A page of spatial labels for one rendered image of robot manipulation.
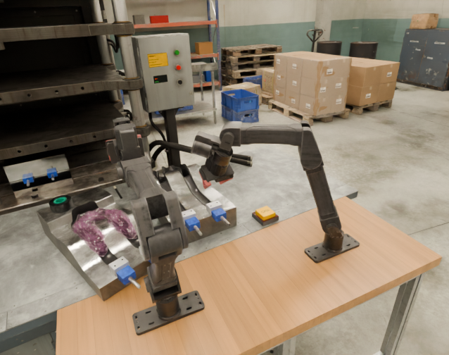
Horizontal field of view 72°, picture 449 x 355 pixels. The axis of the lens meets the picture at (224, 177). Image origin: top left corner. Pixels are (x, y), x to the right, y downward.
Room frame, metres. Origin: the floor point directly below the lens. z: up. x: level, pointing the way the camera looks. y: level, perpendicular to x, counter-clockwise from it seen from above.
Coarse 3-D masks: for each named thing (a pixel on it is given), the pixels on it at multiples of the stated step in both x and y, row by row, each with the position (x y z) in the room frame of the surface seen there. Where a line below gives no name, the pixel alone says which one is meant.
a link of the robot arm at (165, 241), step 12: (156, 228) 0.51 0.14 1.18; (168, 228) 0.51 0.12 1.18; (156, 240) 0.48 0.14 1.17; (168, 240) 0.49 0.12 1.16; (180, 240) 0.50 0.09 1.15; (156, 252) 0.47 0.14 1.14; (168, 252) 0.49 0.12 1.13; (180, 252) 0.51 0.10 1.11; (156, 264) 0.51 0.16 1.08; (168, 264) 0.53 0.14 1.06; (156, 276) 0.56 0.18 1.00; (168, 276) 0.57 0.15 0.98; (156, 288) 0.58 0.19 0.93
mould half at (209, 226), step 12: (192, 168) 1.28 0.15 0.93; (156, 180) 1.18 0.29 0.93; (168, 180) 1.19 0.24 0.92; (180, 180) 1.20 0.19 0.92; (180, 192) 1.14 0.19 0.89; (204, 192) 1.14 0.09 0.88; (216, 192) 1.14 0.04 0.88; (192, 204) 1.05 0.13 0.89; (228, 204) 1.03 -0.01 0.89; (168, 216) 0.97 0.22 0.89; (204, 216) 0.96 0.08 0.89; (228, 216) 0.99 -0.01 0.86; (204, 228) 0.95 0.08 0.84; (216, 228) 0.97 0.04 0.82; (228, 228) 0.99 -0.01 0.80; (192, 240) 0.92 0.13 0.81
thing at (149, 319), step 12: (168, 300) 0.59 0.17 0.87; (180, 300) 0.65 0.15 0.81; (192, 300) 0.64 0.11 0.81; (144, 312) 0.61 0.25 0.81; (156, 312) 0.61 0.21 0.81; (168, 312) 0.58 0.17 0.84; (180, 312) 0.60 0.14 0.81; (192, 312) 0.61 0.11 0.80; (144, 324) 0.57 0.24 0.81; (156, 324) 0.57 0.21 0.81
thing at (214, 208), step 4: (208, 204) 1.00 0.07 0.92; (212, 204) 0.99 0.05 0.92; (216, 204) 0.99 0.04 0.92; (220, 204) 0.99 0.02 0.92; (208, 208) 0.98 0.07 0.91; (212, 208) 0.97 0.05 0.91; (216, 208) 0.98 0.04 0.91; (220, 208) 0.98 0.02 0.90; (208, 212) 0.98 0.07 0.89; (212, 212) 0.96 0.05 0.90; (216, 212) 0.96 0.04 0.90; (220, 212) 0.96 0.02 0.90; (224, 212) 0.96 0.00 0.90; (212, 216) 0.97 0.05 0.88; (216, 216) 0.94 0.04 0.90; (220, 216) 0.94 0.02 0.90; (224, 216) 0.95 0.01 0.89; (216, 220) 0.94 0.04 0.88; (224, 220) 0.92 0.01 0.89; (228, 224) 0.90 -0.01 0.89
